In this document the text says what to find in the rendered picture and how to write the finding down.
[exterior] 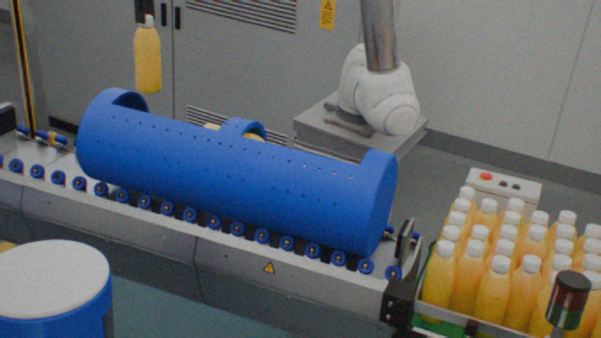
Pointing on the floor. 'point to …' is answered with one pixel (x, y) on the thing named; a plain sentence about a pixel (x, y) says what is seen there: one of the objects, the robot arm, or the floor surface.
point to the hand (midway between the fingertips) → (144, 9)
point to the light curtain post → (29, 65)
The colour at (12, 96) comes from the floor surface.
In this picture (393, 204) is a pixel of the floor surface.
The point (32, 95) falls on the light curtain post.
